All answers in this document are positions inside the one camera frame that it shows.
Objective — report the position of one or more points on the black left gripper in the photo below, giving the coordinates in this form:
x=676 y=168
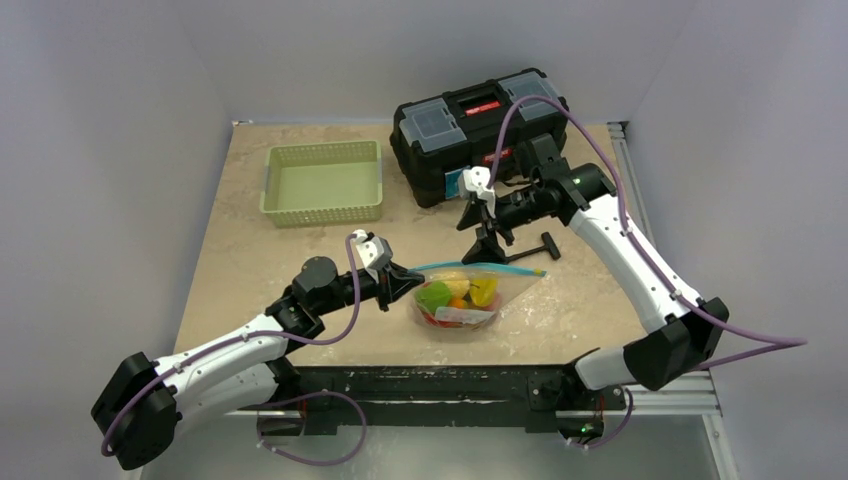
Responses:
x=387 y=289

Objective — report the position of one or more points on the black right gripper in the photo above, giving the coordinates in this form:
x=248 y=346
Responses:
x=486 y=216

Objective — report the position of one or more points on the clear zip top bag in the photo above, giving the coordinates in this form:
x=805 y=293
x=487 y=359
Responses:
x=513 y=281

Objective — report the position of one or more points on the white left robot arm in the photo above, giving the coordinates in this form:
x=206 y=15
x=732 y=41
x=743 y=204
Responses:
x=145 y=401

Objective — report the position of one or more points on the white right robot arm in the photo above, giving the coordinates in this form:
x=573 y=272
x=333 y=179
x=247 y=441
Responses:
x=682 y=329

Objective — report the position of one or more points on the yellow fake pear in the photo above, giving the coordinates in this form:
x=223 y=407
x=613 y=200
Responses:
x=456 y=282

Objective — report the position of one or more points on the black rubber mallet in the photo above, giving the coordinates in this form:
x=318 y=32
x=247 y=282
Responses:
x=548 y=246

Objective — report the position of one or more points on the black plastic toolbox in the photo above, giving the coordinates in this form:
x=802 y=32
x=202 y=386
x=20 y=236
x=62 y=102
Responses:
x=434 y=139

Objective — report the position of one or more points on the green perforated plastic basket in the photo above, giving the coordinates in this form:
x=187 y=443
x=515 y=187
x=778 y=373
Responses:
x=320 y=184

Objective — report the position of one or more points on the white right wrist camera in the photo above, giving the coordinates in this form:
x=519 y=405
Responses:
x=476 y=181

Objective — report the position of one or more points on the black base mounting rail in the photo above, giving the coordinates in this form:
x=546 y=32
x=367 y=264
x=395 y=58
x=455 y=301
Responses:
x=318 y=400

